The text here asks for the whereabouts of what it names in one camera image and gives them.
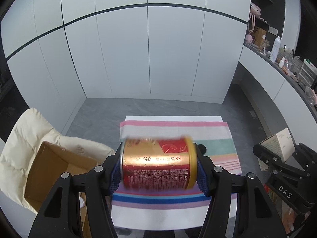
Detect cream padded chair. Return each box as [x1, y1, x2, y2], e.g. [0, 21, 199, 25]
[0, 108, 116, 215]

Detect brown printed cardboard box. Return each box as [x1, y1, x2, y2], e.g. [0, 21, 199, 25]
[253, 26, 269, 46]

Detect tall white spray bottle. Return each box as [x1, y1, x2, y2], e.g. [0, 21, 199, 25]
[269, 37, 281, 63]

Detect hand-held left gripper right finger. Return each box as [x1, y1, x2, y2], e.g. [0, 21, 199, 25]
[192, 142, 289, 238]

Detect white counter cabinet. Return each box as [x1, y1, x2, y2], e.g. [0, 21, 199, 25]
[231, 42, 317, 154]

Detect striped pastel cloth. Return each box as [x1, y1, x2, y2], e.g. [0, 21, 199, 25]
[111, 120, 242, 210]

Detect person's right hand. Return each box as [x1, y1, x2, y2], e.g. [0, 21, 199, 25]
[282, 202, 306, 235]

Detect clear plastic drawer organizer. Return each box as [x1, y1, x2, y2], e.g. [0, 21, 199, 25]
[298, 59, 317, 85]

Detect gold and red can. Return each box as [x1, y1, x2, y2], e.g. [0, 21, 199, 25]
[121, 135, 199, 191]

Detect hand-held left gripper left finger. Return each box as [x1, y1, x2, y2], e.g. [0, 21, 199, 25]
[28, 142, 124, 238]

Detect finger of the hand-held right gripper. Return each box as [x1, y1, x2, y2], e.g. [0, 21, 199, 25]
[253, 144, 285, 176]
[296, 143, 317, 174]

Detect tall white cabinet doors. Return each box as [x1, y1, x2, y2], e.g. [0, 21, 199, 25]
[0, 0, 252, 139]

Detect white carton box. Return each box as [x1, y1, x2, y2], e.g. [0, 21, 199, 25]
[258, 128, 296, 171]

